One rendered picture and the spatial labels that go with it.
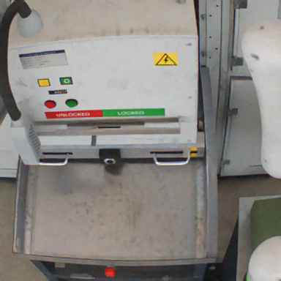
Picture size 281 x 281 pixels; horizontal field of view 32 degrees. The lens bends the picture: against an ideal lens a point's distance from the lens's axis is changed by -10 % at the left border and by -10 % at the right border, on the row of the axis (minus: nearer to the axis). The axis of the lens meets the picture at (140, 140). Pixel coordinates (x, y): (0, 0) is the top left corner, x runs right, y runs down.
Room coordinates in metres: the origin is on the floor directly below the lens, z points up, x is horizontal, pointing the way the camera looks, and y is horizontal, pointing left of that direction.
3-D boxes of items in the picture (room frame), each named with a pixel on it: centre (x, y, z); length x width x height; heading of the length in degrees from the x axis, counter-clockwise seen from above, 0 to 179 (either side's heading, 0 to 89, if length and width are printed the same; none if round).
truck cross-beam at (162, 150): (0.80, 0.09, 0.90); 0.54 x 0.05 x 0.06; 83
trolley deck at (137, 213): (0.79, 0.09, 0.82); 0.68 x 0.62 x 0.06; 173
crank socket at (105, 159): (0.77, 0.09, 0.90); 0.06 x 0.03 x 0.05; 83
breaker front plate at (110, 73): (0.79, 0.09, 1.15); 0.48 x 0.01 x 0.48; 83
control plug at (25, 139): (0.75, 0.31, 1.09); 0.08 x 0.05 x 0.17; 173
